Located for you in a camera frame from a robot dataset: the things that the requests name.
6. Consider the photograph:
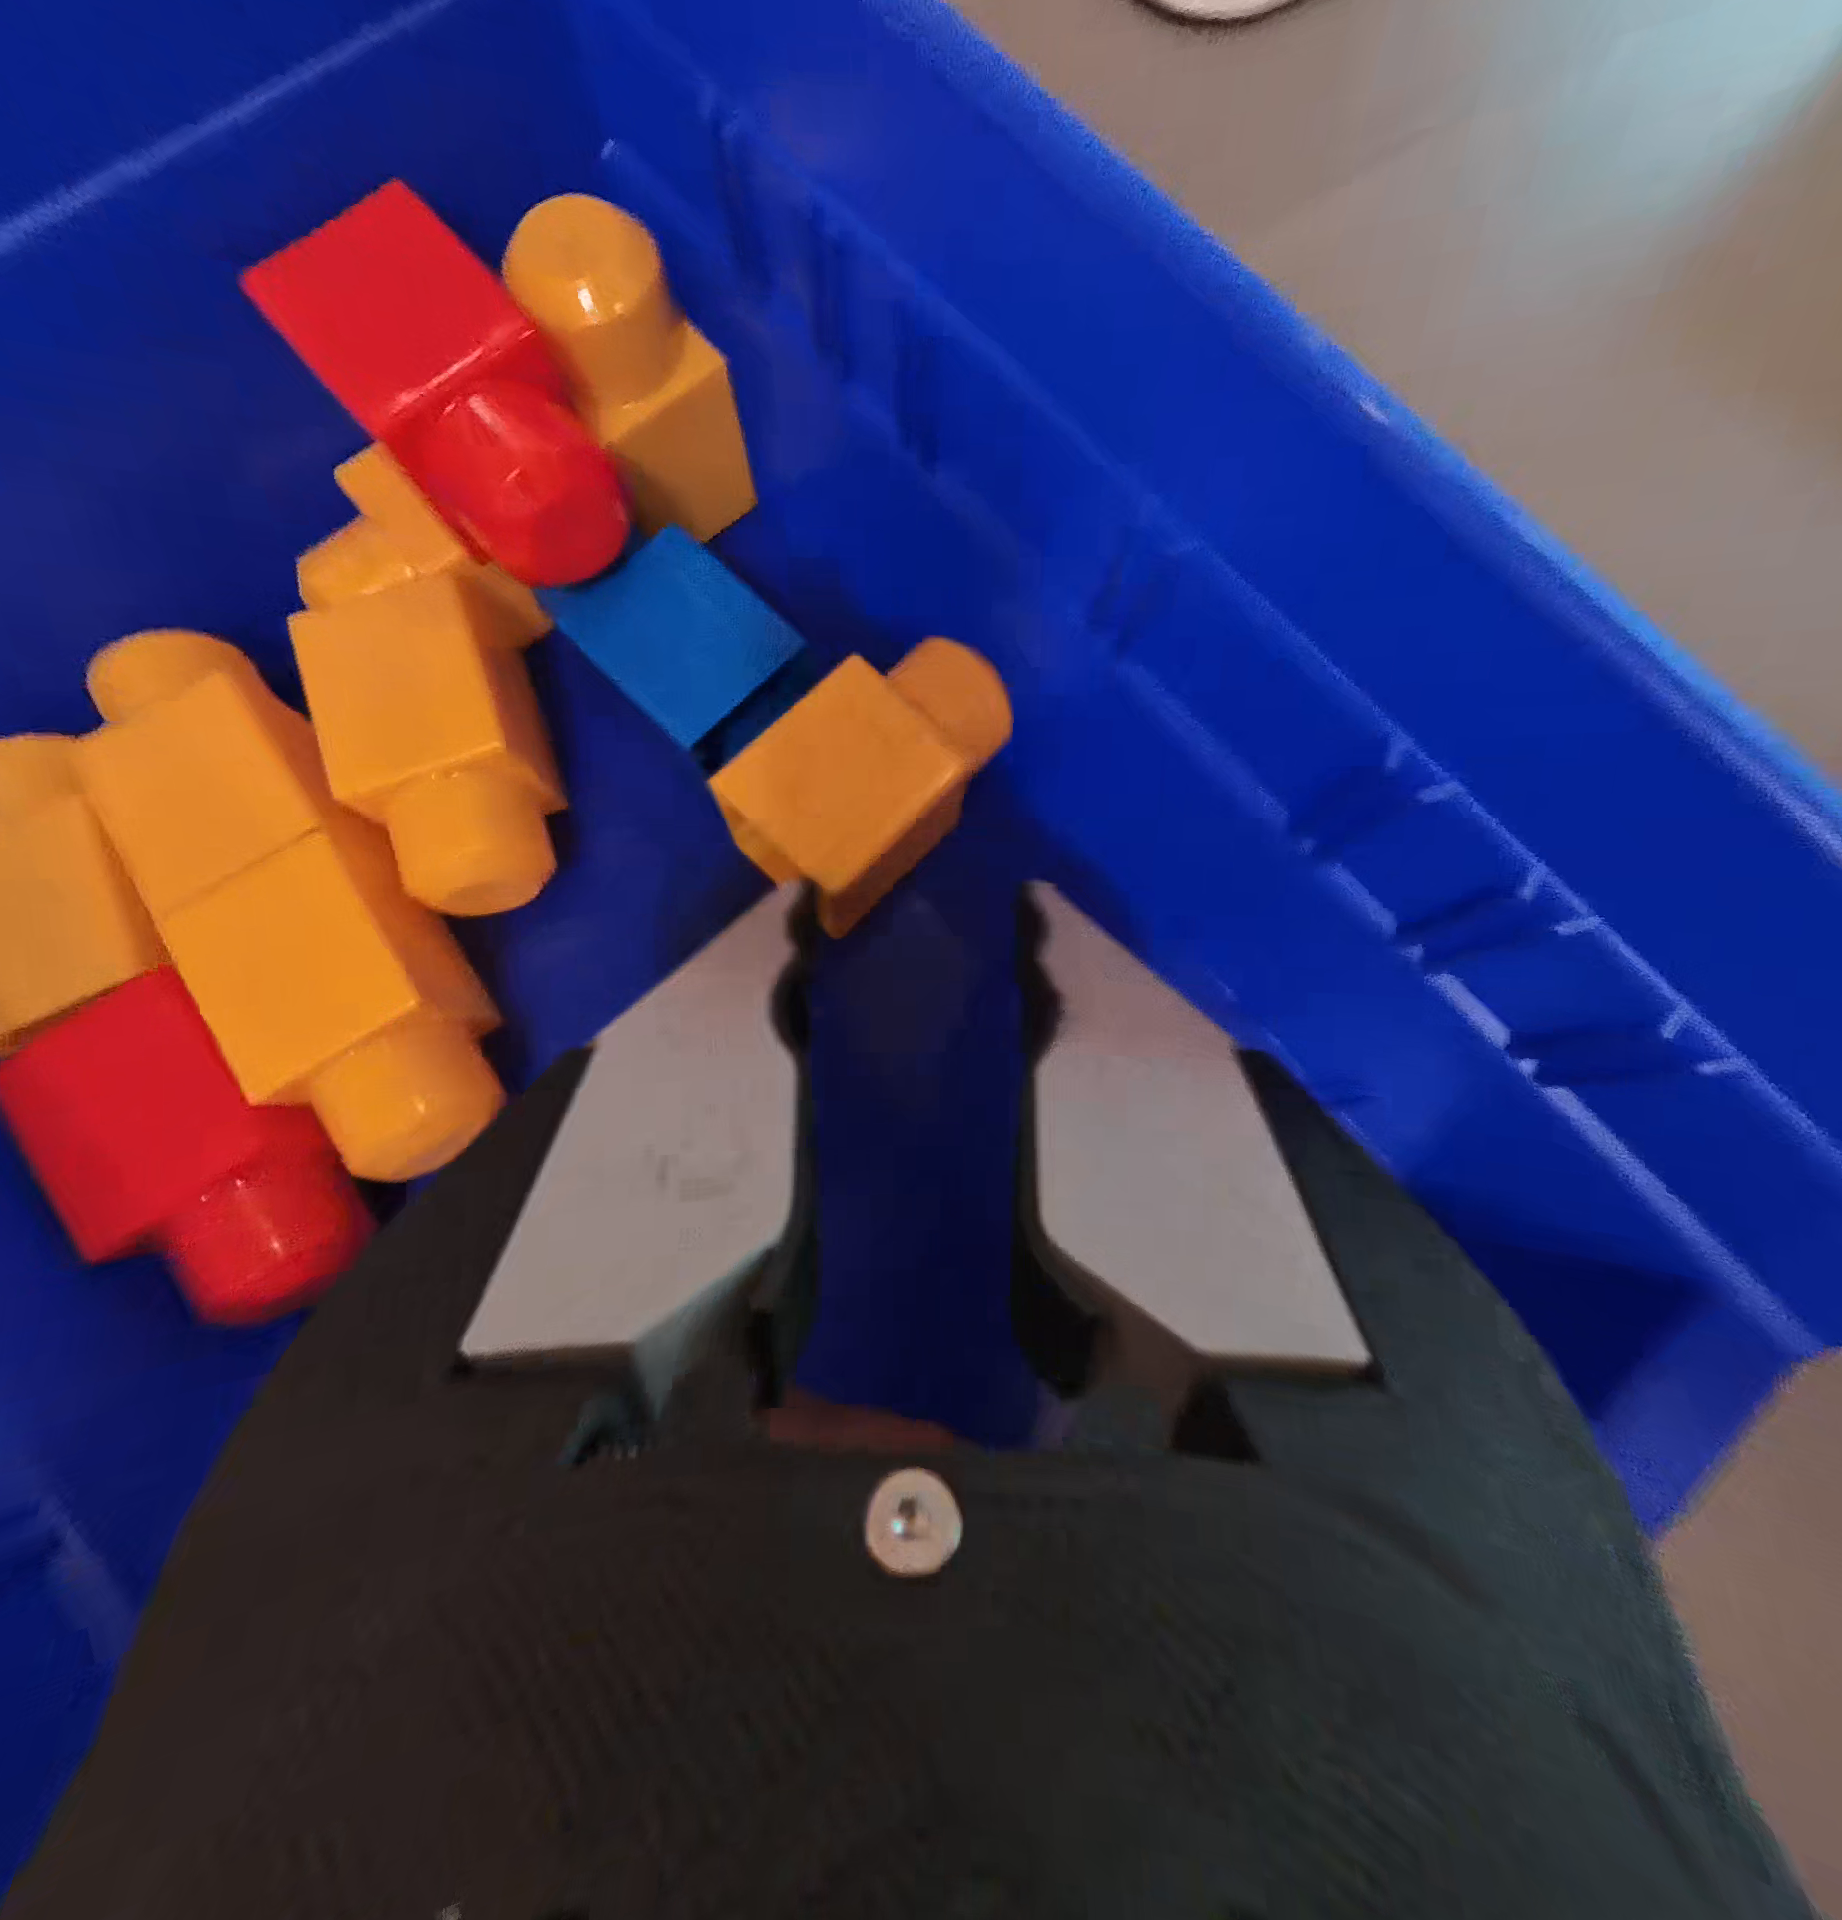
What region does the blue plastic bin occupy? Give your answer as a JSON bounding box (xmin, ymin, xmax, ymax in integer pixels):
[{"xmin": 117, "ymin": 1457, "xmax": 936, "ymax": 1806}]
[{"xmin": 0, "ymin": 0, "xmax": 1842, "ymax": 1920}]

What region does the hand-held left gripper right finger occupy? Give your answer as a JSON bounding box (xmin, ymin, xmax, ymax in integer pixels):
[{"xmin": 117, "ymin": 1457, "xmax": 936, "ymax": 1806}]
[{"xmin": 1018, "ymin": 882, "xmax": 1373, "ymax": 1411}]

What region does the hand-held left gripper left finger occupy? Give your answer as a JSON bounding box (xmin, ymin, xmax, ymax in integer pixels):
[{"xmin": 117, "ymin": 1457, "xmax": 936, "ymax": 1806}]
[{"xmin": 460, "ymin": 886, "xmax": 817, "ymax": 1411}]

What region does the pile of mixed mega blocks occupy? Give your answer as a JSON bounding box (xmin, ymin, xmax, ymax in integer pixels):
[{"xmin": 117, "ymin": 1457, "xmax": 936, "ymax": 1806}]
[{"xmin": 0, "ymin": 179, "xmax": 810, "ymax": 1328}]

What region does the yellow mega block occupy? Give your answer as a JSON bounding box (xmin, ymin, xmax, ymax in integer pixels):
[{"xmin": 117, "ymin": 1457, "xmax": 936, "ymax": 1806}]
[{"xmin": 705, "ymin": 635, "xmax": 1016, "ymax": 937}]

